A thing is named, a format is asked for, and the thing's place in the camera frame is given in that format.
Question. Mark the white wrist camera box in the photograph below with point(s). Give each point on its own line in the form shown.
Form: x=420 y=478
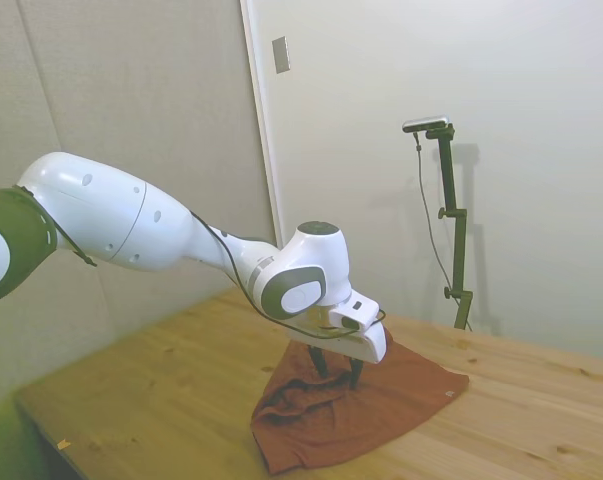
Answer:
x=356 y=310

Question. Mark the rust red shorts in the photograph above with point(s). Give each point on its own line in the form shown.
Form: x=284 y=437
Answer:
x=381 y=410

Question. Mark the small orange scrap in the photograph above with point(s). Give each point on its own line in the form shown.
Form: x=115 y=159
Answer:
x=62 y=443

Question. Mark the grey wall plate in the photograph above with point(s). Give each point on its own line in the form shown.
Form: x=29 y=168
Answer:
x=281 y=55

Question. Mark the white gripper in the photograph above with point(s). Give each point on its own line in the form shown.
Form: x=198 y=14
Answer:
x=366 y=345

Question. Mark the dark camera stand arm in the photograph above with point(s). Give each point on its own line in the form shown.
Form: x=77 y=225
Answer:
x=458 y=250

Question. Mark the white door frame trim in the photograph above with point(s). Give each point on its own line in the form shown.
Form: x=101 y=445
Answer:
x=263 y=150

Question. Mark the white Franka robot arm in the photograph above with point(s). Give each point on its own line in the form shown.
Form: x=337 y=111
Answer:
x=106 y=215

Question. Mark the grey exterior camera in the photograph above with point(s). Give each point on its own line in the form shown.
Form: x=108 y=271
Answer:
x=426 y=124

